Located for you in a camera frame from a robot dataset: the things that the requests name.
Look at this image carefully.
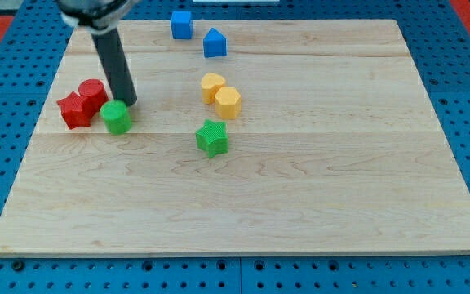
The green star block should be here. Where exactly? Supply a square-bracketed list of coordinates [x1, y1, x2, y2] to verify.
[195, 119, 229, 158]

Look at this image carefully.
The red star block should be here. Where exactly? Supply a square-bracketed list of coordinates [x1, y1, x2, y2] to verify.
[56, 92, 95, 129]

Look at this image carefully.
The yellow heart block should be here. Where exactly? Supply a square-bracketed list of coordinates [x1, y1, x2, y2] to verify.
[200, 73, 226, 105]

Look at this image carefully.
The wooden board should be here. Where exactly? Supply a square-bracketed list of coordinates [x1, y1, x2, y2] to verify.
[0, 20, 470, 258]

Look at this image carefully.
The red cylinder block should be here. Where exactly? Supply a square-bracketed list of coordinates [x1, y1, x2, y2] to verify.
[78, 79, 109, 112]

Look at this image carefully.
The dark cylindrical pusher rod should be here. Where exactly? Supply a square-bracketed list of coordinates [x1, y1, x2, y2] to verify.
[92, 29, 137, 106]

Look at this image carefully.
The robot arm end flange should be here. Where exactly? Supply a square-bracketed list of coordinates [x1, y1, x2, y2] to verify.
[55, 0, 140, 35]

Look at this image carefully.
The yellow hexagon block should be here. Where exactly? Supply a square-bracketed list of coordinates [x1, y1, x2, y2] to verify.
[215, 87, 242, 119]

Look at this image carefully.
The blue cube block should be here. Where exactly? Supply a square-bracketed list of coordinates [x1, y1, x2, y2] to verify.
[171, 11, 193, 39]

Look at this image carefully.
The blue pentagon block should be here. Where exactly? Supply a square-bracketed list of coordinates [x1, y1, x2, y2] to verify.
[203, 28, 227, 58]

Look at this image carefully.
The green cylinder block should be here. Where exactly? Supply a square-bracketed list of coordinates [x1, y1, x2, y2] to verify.
[100, 100, 132, 135]

